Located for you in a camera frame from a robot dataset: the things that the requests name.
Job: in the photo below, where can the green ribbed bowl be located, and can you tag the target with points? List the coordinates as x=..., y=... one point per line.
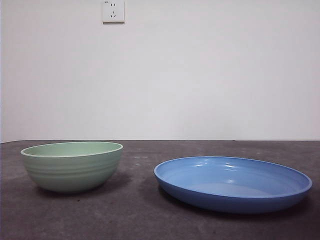
x=72, y=172

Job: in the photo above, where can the blue round plate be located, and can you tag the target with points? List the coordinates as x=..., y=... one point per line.
x=225, y=192

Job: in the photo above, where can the white wall socket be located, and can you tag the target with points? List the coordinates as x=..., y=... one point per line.
x=113, y=15

